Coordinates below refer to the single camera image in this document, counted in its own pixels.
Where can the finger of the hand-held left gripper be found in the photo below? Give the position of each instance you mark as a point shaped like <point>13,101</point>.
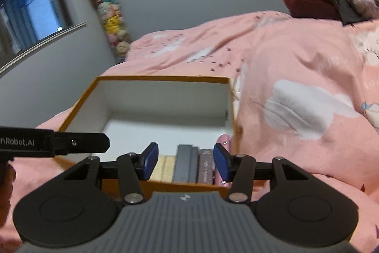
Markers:
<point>86,143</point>

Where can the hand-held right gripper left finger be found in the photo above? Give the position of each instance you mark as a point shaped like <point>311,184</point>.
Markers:
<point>150,160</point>

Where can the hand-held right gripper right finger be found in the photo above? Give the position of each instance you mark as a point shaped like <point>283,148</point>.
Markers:
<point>221,163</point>

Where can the orange cardboard box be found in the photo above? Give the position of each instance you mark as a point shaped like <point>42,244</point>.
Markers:
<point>165,99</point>

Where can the person's left hand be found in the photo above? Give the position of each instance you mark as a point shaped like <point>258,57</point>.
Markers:
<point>5,182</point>

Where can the mauve book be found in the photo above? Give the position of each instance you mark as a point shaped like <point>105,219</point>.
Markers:
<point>206,167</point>

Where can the yellow book in box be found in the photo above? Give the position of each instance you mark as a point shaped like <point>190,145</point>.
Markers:
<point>163,168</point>

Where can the pink case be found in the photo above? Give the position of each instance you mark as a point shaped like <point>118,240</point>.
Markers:
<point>222,140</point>

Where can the grey books in box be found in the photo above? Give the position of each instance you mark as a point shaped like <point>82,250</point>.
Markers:
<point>185,164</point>

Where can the hanging column of plush toys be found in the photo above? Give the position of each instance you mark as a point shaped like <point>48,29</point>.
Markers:
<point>114,24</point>

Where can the pink printed duvet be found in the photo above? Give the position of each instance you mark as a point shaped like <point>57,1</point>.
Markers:
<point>296,63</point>

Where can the dark red cloth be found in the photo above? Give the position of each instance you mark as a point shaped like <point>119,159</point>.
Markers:
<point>311,2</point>

